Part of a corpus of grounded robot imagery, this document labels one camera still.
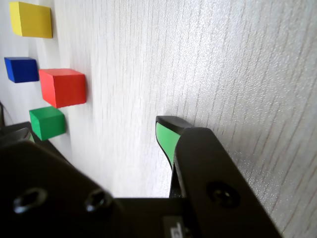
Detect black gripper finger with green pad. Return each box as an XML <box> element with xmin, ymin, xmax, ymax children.
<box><xmin>155</xmin><ymin>115</ymin><xmax>283</xmax><ymax>238</ymax></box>

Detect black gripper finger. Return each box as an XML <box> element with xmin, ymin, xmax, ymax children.
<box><xmin>0</xmin><ymin>127</ymin><xmax>120</xmax><ymax>238</ymax></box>

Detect red cube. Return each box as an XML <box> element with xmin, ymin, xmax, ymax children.
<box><xmin>38</xmin><ymin>68</ymin><xmax>87</xmax><ymax>109</ymax></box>

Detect green cube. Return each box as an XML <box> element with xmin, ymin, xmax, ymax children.
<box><xmin>29</xmin><ymin>106</ymin><xmax>66</xmax><ymax>141</ymax></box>

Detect blue cube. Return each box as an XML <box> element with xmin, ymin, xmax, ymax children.
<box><xmin>4</xmin><ymin>57</ymin><xmax>40</xmax><ymax>83</ymax></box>

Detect yellow cube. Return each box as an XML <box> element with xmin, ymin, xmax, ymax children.
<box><xmin>9</xmin><ymin>1</ymin><xmax>53</xmax><ymax>39</ymax></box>

